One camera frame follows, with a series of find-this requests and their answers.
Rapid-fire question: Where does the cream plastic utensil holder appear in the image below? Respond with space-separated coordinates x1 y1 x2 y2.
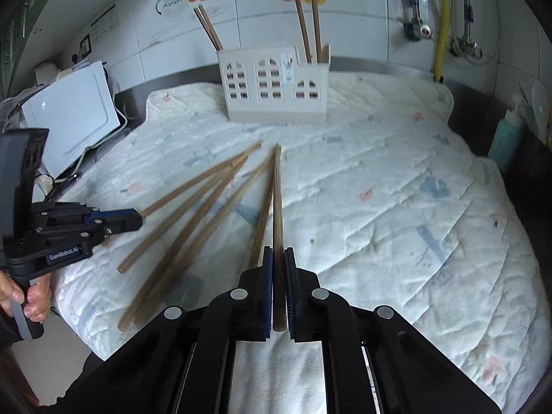
217 43 330 124

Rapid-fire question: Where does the yellow gas pipe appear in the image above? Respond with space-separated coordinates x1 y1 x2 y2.
433 0 451 82

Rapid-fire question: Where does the wooden chopstick fan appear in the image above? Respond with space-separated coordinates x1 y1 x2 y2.
198 5 224 51
117 156 273 332
117 154 249 274
101 140 263 249
194 7 219 51

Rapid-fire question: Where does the right water valve with hose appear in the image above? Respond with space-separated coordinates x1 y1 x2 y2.
451 0 502 67

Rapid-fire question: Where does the person's left hand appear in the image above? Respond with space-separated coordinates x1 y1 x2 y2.
0 271 51 323

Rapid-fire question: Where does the white power strip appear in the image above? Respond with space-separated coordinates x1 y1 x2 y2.
34 174 55 195

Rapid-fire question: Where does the left water valve with hose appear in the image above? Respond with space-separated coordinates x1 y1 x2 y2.
403 0 432 42

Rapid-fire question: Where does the water valve with hose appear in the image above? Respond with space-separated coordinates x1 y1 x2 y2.
403 0 432 42
451 0 502 67

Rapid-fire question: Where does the white quilted patterned mat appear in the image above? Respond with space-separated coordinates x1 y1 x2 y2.
53 73 551 413

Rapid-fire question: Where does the white microwave oven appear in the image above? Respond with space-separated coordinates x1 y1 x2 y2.
22 61 121 178

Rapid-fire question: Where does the white plastic rice spoon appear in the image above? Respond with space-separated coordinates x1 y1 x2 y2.
531 80 550 143

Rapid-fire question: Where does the wooden chopstick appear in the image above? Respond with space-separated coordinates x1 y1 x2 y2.
312 0 322 63
273 144 287 332
294 0 313 63
247 159 274 269

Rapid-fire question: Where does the teal soap bottle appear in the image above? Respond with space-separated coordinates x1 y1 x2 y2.
487 93 526 173

